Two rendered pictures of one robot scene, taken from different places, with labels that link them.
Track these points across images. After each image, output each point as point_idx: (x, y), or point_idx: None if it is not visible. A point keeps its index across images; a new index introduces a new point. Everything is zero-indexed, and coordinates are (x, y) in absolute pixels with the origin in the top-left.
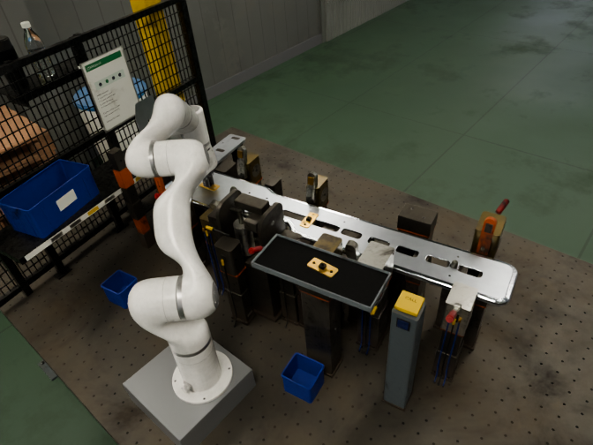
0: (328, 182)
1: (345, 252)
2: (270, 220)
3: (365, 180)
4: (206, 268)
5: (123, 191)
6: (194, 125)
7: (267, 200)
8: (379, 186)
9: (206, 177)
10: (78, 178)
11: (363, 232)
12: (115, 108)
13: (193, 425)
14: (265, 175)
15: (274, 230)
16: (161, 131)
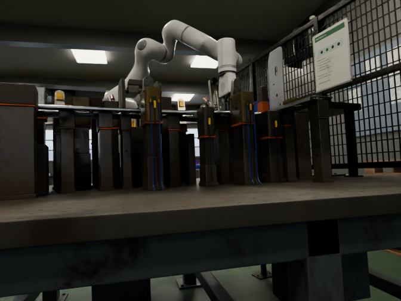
0: (281, 193)
1: None
2: (119, 88)
3: (239, 202)
4: (114, 94)
5: None
6: (191, 43)
7: (129, 79)
8: (191, 205)
9: (224, 100)
10: (256, 104)
11: (68, 108)
12: (327, 73)
13: None
14: (355, 183)
15: (120, 98)
16: (163, 39)
